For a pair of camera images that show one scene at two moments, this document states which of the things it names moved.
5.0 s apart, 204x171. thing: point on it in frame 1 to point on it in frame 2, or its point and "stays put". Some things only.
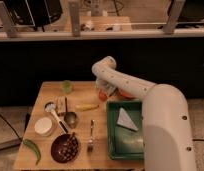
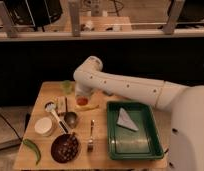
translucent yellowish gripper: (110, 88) to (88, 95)
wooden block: (60, 105) stays put
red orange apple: (103, 95) to (82, 100)
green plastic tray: (124, 143) stays put
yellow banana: (87, 107) stays put
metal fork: (90, 146) stays put
